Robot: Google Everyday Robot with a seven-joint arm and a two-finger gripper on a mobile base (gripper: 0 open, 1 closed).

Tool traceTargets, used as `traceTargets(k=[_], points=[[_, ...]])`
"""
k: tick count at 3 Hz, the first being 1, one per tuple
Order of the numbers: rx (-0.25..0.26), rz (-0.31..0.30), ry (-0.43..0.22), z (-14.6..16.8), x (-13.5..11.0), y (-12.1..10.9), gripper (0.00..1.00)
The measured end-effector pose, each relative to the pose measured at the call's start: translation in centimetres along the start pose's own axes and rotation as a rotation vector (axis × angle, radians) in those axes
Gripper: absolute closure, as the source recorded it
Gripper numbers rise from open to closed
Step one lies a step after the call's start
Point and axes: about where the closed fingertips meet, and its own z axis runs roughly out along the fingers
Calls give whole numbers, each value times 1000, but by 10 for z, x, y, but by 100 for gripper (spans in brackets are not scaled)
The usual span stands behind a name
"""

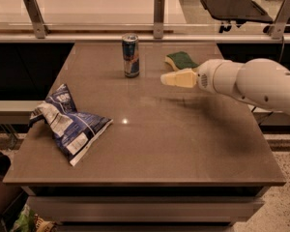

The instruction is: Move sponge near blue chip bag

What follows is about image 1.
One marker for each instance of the dark bin on floor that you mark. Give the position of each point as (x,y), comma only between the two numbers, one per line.
(12,198)

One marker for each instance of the blue silver energy drink can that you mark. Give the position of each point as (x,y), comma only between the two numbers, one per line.
(130,54)

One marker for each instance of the right metal rail bracket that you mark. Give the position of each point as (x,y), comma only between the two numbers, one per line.
(276,29)

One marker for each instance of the left metal rail bracket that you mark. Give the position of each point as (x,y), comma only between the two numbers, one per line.
(33,10)

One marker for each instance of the blue chip bag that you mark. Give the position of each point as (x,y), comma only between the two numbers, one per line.
(74,131)

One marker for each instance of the middle metal rail bracket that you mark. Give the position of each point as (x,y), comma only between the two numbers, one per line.
(158,18)

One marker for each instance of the green and yellow sponge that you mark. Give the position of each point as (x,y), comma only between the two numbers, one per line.
(179,61)

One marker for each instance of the metal rail bracket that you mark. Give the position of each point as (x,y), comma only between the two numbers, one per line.
(33,10)
(158,18)
(276,29)

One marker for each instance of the green snack bag on floor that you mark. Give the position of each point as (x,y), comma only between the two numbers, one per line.
(29,221)

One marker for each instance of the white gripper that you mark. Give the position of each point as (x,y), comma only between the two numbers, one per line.
(204,74)

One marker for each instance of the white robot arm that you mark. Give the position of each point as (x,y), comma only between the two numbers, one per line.
(260,82)

